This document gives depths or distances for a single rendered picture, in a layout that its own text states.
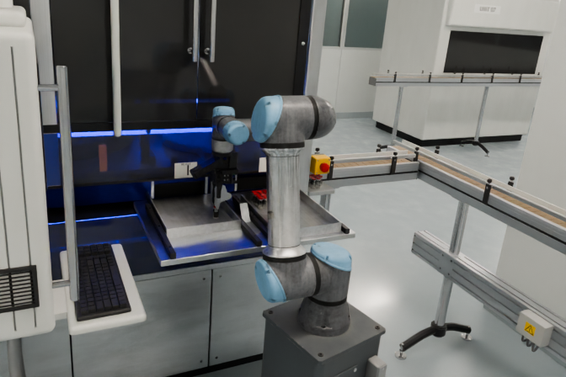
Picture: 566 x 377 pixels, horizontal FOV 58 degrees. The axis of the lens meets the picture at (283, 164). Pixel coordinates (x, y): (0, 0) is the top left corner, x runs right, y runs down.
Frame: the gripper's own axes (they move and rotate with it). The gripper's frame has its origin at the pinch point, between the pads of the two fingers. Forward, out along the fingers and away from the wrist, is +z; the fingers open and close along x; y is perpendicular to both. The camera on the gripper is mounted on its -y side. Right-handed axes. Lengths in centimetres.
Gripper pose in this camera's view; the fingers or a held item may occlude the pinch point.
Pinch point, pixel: (214, 204)
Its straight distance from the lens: 185.0
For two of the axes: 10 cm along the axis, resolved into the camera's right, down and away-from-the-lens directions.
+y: 9.0, -0.6, 4.3
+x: -4.3, -3.0, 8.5
